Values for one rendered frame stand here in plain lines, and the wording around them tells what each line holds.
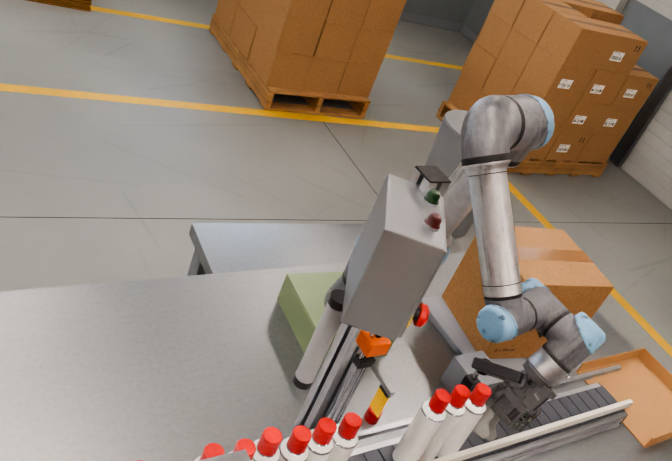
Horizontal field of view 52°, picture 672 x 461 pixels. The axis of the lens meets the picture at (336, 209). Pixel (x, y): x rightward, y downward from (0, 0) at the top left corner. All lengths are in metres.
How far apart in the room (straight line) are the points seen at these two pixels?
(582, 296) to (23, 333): 1.34
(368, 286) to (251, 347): 0.66
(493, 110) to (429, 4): 6.43
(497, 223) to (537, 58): 3.66
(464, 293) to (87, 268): 1.65
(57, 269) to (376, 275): 2.10
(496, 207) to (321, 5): 3.25
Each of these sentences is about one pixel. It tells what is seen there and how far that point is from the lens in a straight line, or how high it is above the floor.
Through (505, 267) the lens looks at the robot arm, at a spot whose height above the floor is 1.31.
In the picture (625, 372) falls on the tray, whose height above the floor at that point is 0.83.
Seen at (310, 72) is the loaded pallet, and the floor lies 0.28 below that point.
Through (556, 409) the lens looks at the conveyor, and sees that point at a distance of 1.86.
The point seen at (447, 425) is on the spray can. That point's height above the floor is 1.01.
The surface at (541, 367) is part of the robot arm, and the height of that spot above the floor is 1.14.
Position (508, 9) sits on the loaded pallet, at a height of 0.98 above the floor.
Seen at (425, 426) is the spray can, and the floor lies 1.02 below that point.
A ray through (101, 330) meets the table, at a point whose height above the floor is 0.83.
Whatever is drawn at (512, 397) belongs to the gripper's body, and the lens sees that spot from 1.50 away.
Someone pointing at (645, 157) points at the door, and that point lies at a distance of 6.31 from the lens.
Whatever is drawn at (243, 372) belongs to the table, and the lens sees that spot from 1.59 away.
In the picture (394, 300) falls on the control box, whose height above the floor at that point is 1.36.
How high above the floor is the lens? 1.98
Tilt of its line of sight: 31 degrees down
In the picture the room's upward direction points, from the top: 23 degrees clockwise
